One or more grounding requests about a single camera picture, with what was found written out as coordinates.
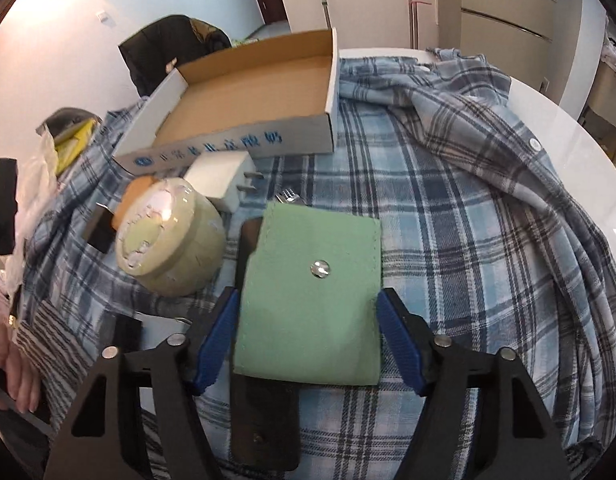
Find orange plastic box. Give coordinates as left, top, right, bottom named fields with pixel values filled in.
left=110, top=177, right=156, bottom=231

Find round cream jar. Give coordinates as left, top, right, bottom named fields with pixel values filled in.
left=115, top=177, right=227, bottom=297

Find cardboard box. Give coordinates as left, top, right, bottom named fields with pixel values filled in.
left=112, top=27, right=339, bottom=177

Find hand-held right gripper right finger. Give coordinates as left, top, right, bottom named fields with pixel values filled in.
left=377, top=287, right=571, bottom=480

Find grey striped cloth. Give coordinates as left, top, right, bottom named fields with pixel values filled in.
left=12, top=302, right=113, bottom=386

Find clear plastic bag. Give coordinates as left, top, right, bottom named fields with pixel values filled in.
left=0, top=125, right=59, bottom=301

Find blue plaid shirt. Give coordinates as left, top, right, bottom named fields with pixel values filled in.
left=18, top=47, right=616, bottom=480

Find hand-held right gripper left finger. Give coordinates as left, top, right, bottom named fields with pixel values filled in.
left=42, top=287, right=240, bottom=480

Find yellow bag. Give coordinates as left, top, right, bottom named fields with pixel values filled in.
left=52, top=120, right=102, bottom=176

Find beige sink cabinet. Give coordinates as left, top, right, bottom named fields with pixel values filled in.
left=578, top=62, right=616, bottom=126

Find black remote control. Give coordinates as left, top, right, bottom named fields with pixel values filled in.
left=231, top=220, right=301, bottom=472

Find black jacket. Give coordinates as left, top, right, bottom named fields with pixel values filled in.
left=118, top=15, right=232, bottom=98

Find green card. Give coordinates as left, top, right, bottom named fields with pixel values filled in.
left=233, top=201, right=383, bottom=387

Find person's left hand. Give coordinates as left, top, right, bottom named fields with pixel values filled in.
left=0, top=345, right=41, bottom=413

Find white charger plug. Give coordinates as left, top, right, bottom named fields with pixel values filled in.
left=184, top=151, right=266, bottom=213

